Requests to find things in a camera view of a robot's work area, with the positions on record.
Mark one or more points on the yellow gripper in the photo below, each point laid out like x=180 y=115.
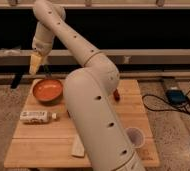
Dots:
x=36 y=61

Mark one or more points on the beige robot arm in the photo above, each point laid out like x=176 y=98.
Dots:
x=86 y=92

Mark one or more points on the orange ceramic bowl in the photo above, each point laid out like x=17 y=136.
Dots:
x=47 y=90

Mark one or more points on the white plastic bottle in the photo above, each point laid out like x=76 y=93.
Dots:
x=38 y=116

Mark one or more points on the wooden table board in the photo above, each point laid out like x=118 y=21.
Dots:
x=49 y=145

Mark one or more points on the red small object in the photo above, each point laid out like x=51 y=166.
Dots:
x=116 y=95

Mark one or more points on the beige rectangular block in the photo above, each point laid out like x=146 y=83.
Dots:
x=77 y=148

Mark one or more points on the blue power adapter box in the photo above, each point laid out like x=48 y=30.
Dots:
x=176 y=97

